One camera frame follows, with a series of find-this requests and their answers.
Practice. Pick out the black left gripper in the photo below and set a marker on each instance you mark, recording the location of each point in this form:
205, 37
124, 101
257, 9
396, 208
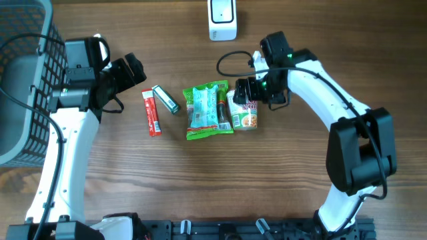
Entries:
128, 79

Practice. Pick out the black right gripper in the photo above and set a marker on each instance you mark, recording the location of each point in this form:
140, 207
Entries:
252, 84

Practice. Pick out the cup noodles container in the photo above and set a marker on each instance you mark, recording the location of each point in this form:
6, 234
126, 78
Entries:
244, 117

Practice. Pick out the green white small box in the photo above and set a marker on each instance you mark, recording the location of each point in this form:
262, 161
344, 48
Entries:
166, 99

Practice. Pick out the red snack packet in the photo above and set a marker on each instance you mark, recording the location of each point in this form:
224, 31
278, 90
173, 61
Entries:
151, 111

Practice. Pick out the green snack packet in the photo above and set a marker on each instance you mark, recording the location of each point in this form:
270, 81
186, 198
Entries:
224, 123

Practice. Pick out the light blue snack packet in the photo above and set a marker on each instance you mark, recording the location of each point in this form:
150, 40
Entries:
205, 107

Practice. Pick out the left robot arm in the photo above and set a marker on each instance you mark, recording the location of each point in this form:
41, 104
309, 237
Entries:
75, 106

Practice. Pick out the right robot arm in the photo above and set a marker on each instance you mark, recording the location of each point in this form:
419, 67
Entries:
361, 151

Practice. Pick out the white barcode scanner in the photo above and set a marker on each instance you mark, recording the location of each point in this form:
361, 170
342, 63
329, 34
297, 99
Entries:
222, 20

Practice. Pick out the grey plastic shopping basket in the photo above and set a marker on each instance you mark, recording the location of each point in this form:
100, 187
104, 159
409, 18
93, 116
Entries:
32, 59

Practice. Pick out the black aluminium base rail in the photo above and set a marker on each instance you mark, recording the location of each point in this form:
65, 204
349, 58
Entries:
288, 229

